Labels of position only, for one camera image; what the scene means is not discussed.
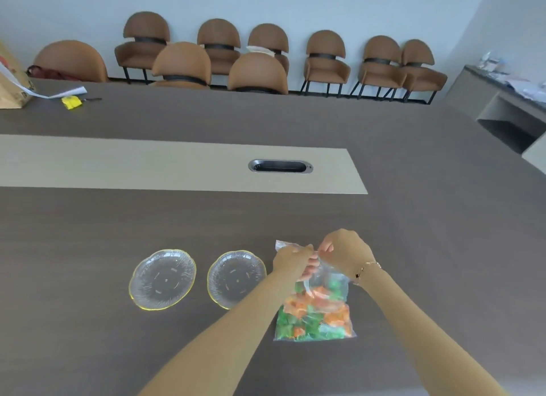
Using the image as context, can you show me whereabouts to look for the person's left hand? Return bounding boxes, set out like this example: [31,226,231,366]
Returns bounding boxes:
[272,244,320,282]

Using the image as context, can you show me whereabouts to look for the person's right hand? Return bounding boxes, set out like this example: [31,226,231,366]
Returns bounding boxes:
[318,229,377,284]

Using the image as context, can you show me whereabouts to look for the clear plastic zip bag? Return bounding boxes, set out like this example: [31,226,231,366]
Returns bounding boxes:
[273,240,357,342]

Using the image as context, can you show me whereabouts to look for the person's right forearm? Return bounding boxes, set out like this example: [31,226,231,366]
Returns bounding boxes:
[351,263,511,396]

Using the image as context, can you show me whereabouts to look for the person's left forearm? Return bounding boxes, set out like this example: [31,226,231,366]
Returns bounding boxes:
[138,265,300,396]

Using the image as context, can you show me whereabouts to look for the pile of orange green candies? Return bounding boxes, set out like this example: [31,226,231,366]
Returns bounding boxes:
[276,276,355,340]

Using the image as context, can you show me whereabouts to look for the gold-rimmed clear glass plate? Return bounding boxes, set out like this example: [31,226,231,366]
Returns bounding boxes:
[207,250,268,310]
[128,249,197,311]

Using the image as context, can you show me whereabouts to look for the group of brown upholstered chairs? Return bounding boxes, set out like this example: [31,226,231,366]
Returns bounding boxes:
[32,11,448,106]

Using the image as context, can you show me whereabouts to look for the grey sideboard cabinet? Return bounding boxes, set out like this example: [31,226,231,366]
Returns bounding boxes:
[443,64,546,175]

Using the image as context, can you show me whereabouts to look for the clear plastic bottles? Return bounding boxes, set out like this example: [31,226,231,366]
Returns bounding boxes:
[477,51,509,72]

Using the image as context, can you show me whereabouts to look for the white papers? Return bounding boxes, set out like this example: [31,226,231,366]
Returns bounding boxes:
[504,77,546,103]

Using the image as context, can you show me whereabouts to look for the white paper strip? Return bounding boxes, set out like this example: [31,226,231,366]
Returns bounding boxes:
[0,62,88,99]

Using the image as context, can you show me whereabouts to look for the brown cardboard box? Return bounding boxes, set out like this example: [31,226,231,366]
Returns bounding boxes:
[0,41,36,110]

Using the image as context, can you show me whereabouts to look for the gold chain bracelet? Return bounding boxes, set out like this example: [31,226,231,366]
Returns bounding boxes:
[353,261,382,286]

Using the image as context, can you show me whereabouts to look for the metal table cable port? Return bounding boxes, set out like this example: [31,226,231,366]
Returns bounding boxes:
[248,159,314,174]

